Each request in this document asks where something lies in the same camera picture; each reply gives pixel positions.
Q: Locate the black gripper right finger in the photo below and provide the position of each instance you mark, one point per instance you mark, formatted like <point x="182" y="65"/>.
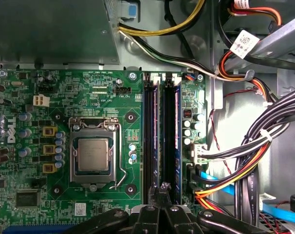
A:
<point x="176" y="219"/>

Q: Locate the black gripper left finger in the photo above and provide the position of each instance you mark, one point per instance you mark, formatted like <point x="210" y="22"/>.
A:
<point x="147" y="219"/>

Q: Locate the RAM stick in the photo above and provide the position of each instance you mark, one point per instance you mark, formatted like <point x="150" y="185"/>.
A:
<point x="155" y="136"/>

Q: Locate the black RAM slot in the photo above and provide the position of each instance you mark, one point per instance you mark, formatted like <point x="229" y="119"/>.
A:
<point x="169" y="136"/>
<point x="147" y="136"/>

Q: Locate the metal socket cover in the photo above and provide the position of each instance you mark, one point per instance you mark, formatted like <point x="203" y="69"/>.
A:
<point x="89" y="176"/>

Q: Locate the silver CPU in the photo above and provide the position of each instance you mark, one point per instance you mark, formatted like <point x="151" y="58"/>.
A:
<point x="93" y="154"/>

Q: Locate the blue expansion slot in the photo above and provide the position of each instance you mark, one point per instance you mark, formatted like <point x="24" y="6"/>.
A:
<point x="35" y="229"/>

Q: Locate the black open PC case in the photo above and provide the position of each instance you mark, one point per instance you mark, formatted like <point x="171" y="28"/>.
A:
<point x="288" y="156"/>

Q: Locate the green Dell motherboard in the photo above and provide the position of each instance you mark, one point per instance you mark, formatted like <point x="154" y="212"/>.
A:
<point x="64" y="102"/>

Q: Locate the white four pin socket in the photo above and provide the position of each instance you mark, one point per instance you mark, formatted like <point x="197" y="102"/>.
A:
<point x="41" y="100"/>

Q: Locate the grey latch blue button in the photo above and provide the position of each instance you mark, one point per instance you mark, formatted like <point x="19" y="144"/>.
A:
<point x="132" y="11"/>

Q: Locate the grey power supply unit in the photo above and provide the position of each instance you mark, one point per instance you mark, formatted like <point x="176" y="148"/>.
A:
<point x="52" y="29"/>

